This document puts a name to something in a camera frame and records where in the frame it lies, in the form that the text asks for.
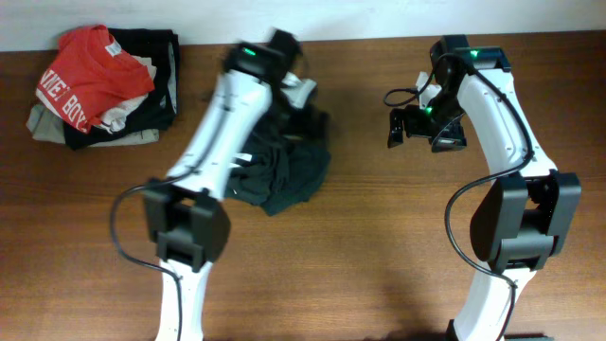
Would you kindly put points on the black folded garment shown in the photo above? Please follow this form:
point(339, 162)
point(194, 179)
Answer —
point(159, 109)

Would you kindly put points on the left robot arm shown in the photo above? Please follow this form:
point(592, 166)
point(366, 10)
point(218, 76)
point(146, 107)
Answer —
point(257, 96)

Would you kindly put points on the dark green Nike t-shirt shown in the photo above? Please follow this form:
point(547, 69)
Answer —
point(276, 175)

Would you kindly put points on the beige folded garment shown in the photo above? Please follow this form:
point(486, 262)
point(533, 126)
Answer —
point(45, 126)

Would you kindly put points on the red folded t-shirt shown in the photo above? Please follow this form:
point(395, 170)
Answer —
point(91, 75)

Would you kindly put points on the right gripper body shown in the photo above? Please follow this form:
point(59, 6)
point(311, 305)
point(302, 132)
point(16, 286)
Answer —
point(439, 126)

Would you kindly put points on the white folded garment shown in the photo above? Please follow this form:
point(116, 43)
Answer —
point(114, 119)

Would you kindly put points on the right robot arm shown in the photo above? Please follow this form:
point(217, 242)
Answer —
point(507, 224)

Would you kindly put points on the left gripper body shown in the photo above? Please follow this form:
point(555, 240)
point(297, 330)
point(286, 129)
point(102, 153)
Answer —
point(302, 125)

